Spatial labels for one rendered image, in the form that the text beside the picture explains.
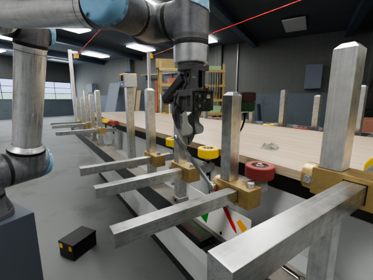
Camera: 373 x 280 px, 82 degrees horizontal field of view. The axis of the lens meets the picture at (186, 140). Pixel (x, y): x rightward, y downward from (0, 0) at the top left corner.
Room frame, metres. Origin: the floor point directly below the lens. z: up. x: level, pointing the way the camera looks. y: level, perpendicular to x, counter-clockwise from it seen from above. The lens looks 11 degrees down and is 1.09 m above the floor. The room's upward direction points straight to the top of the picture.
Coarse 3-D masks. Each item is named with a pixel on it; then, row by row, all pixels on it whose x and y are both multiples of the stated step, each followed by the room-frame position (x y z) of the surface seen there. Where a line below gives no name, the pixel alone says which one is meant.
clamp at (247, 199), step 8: (216, 176) 0.59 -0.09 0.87; (224, 184) 0.55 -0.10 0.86; (232, 184) 0.53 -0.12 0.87; (240, 184) 0.53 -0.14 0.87; (240, 192) 0.50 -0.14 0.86; (248, 192) 0.48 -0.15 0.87; (256, 192) 0.50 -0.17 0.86; (240, 200) 0.50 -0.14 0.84; (248, 200) 0.48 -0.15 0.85; (256, 200) 0.50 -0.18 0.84; (248, 208) 0.48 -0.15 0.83
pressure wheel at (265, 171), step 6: (252, 162) 0.60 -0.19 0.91; (258, 162) 0.61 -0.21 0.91; (264, 162) 0.60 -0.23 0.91; (246, 168) 0.57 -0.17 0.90; (252, 168) 0.56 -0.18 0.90; (258, 168) 0.55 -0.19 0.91; (264, 168) 0.55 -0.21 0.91; (270, 168) 0.55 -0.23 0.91; (246, 174) 0.57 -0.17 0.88; (252, 174) 0.55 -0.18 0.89; (258, 174) 0.54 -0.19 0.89; (264, 174) 0.54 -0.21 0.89; (270, 174) 0.55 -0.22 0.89; (258, 180) 0.54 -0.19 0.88; (264, 180) 0.54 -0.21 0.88; (270, 180) 0.55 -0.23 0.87
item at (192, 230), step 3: (183, 225) 0.61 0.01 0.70; (186, 225) 0.61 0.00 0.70; (189, 225) 0.61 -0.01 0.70; (186, 228) 0.59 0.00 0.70; (189, 228) 0.59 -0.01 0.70; (192, 228) 0.59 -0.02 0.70; (192, 231) 0.58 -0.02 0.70; (195, 231) 0.58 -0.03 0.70; (195, 234) 0.56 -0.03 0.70; (198, 234) 0.56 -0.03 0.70; (198, 237) 0.55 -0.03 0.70; (201, 237) 0.55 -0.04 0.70; (204, 237) 0.55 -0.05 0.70
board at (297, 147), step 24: (120, 120) 1.94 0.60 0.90; (144, 120) 1.94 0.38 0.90; (168, 120) 1.94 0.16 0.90; (216, 120) 1.94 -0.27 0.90; (192, 144) 0.95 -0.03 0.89; (216, 144) 0.88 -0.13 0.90; (240, 144) 0.88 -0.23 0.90; (288, 144) 0.88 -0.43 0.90; (312, 144) 0.88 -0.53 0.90; (360, 144) 0.88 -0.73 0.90; (288, 168) 0.58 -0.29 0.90; (360, 168) 0.57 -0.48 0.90
